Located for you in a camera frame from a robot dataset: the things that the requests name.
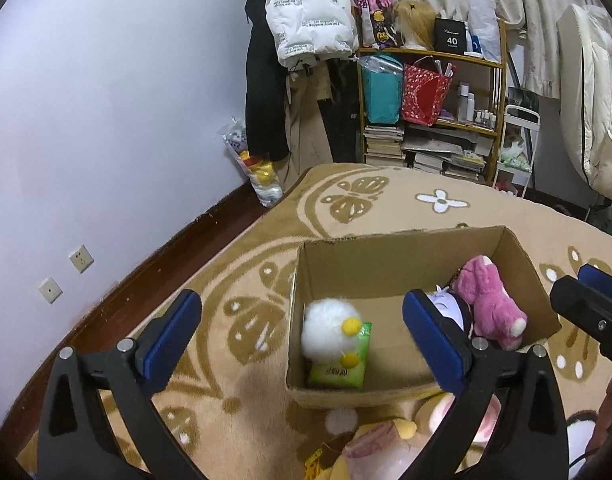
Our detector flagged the green tissue pack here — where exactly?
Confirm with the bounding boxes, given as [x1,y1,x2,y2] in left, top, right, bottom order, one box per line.
[307,322,372,390]

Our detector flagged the pink swirl lollipop pillow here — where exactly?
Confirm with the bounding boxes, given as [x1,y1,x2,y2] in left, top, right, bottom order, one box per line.
[414,392,502,446]

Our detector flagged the cardboard box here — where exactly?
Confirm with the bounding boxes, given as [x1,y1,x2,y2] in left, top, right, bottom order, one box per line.
[285,226,560,410]

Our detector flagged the pink plush toy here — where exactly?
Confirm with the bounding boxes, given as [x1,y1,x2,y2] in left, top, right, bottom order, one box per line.
[450,255,528,351]

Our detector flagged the pink towel pack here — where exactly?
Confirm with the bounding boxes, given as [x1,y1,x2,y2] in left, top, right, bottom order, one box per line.
[342,418,420,479]

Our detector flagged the upper wall socket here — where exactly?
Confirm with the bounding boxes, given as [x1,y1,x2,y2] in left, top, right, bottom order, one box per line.
[70,245,94,274]

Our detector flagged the white purple plush toy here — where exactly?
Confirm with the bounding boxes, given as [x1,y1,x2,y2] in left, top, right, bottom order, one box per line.
[427,286,474,338]

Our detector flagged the white puffer jacket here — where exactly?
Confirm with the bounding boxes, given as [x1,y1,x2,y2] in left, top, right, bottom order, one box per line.
[266,0,359,72]

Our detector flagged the stack of books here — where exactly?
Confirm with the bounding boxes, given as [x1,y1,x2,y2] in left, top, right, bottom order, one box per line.
[363,125,406,167]

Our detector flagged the teal bag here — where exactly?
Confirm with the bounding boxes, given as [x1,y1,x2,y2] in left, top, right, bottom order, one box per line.
[359,54,403,125]

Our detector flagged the red gift bag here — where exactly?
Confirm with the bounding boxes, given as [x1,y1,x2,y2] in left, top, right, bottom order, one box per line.
[401,55,452,127]

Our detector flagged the wooden shelf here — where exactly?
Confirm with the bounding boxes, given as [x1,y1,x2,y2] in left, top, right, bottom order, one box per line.
[356,7,507,184]

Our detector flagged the lower wall socket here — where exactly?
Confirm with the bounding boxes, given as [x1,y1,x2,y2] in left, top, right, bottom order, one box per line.
[38,278,63,304]

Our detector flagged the plastic bag with toys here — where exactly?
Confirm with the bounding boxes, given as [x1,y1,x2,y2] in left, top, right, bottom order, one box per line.
[220,118,283,208]

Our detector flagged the white fluffy chick plush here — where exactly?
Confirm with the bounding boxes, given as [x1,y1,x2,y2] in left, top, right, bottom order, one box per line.
[300,298,363,367]

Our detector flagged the beige patterned carpet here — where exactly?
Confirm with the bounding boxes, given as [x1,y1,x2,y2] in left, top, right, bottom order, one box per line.
[15,161,612,480]

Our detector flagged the white mattress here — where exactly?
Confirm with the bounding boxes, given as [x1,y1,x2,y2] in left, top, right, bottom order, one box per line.
[557,3,612,200]

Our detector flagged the black hanging coat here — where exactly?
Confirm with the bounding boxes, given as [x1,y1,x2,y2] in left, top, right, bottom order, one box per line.
[244,0,289,162]

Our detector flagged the black box with 40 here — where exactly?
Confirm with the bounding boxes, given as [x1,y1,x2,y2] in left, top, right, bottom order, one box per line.
[434,18,467,55]

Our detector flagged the blonde wig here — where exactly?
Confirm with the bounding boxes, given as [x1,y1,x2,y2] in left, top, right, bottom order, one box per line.
[394,0,439,50]

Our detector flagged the wall socket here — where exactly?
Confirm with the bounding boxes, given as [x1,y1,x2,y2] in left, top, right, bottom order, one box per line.
[38,278,63,304]
[70,245,94,274]

